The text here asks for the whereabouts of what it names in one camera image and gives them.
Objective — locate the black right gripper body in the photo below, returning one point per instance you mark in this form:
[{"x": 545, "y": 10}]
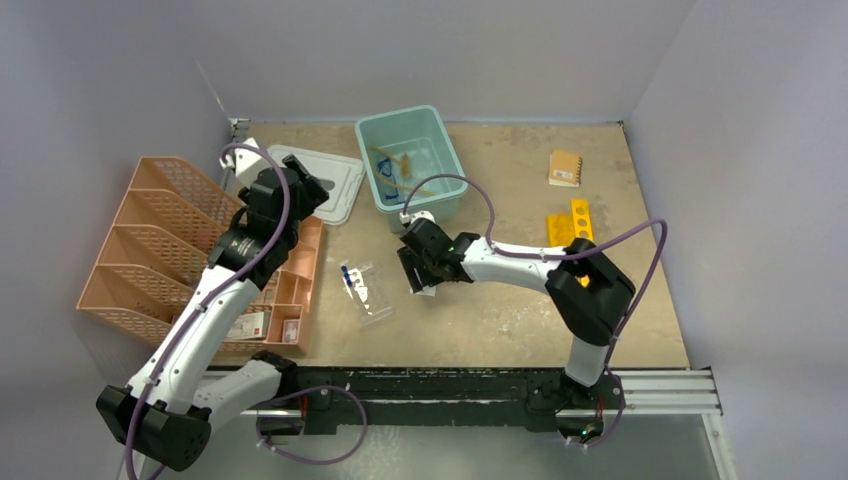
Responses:
[{"x": 421, "y": 270}]

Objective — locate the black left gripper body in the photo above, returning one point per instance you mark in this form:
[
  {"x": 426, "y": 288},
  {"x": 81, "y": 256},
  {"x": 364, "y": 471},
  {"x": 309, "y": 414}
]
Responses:
[{"x": 310, "y": 196}]

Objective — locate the small white plastic packet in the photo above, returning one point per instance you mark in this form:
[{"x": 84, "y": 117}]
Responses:
[{"x": 429, "y": 291}]

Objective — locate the white plastic bin lid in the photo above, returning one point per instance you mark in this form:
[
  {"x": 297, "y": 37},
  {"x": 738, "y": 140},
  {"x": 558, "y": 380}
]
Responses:
[{"x": 340, "y": 176}]

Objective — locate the wire test tube brush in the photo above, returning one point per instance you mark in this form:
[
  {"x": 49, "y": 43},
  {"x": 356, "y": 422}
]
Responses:
[{"x": 404, "y": 165}]

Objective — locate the blue rubber band loop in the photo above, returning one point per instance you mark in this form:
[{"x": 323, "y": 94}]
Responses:
[{"x": 390, "y": 192}]

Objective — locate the mint green plastic bin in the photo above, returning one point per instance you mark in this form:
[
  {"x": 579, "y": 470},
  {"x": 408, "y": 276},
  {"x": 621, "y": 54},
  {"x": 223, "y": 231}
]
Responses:
[{"x": 418, "y": 130}]

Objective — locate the yellow rubber tubing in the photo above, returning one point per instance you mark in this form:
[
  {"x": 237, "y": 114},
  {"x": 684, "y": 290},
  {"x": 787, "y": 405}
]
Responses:
[{"x": 396, "y": 174}]

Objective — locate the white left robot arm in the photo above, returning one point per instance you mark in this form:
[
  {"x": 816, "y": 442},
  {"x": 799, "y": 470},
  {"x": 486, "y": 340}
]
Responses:
[{"x": 163, "y": 413}]

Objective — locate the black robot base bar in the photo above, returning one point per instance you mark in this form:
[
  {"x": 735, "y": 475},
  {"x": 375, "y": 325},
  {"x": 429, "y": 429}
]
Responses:
[{"x": 537, "y": 399}]

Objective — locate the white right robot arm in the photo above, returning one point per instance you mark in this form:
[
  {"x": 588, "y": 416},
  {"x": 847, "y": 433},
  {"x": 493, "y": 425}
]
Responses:
[{"x": 590, "y": 293}]

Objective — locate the clear acrylic test tube rack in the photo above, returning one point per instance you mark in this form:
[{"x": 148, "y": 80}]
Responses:
[{"x": 371, "y": 303}]

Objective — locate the peach plastic file organizer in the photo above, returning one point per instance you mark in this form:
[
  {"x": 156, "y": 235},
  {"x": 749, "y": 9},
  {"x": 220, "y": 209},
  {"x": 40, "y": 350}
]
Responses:
[{"x": 157, "y": 247}]

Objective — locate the small card box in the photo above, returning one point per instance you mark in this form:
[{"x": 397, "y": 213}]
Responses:
[{"x": 290, "y": 331}]

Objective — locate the yellow test tube rack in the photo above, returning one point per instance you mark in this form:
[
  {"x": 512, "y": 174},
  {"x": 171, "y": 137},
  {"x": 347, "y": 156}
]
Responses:
[{"x": 562, "y": 228}]

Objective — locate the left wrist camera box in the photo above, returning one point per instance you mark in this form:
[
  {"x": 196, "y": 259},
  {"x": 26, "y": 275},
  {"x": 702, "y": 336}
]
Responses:
[{"x": 247, "y": 160}]

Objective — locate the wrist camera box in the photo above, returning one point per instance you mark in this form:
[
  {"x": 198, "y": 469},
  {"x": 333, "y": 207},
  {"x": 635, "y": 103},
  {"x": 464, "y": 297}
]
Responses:
[
  {"x": 407, "y": 218},
  {"x": 247, "y": 160}
]

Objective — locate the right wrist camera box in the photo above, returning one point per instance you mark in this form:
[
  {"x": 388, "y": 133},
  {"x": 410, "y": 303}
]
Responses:
[{"x": 407, "y": 218}]

